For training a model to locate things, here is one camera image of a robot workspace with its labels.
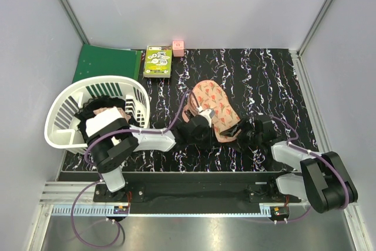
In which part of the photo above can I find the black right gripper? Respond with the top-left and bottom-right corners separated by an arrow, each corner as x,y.
220,118 -> 262,153

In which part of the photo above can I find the pink mesh bra laundry bag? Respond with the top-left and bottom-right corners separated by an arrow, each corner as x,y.
182,80 -> 240,143

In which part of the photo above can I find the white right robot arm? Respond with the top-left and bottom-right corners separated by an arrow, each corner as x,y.
220,115 -> 358,213

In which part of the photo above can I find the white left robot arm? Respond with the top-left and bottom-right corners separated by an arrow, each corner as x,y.
86,109 -> 213,202

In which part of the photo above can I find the black lace bra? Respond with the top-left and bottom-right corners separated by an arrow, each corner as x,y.
75,95 -> 140,136

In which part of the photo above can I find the white plastic laundry basket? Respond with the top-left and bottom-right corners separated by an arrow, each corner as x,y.
44,75 -> 150,155

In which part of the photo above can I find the black patterned table mat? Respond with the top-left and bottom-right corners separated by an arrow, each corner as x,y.
58,48 -> 318,181

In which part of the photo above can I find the green card box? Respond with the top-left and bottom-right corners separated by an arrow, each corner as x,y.
143,46 -> 172,78

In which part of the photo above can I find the small pink box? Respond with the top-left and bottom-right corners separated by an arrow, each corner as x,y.
172,41 -> 184,57

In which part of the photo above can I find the green cutting mat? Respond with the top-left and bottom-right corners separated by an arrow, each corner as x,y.
72,44 -> 142,83

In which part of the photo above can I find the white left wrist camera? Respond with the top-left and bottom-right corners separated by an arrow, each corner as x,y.
199,108 -> 216,125

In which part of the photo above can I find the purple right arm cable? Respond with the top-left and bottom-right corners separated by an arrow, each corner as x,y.
243,115 -> 352,224

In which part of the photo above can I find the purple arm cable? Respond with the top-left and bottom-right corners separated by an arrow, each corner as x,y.
72,91 -> 203,247
243,115 -> 352,224

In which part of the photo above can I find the white slotted cable duct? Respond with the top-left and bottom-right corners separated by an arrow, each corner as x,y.
52,205 -> 130,217

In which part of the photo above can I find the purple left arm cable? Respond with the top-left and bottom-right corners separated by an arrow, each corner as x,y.
72,91 -> 203,247

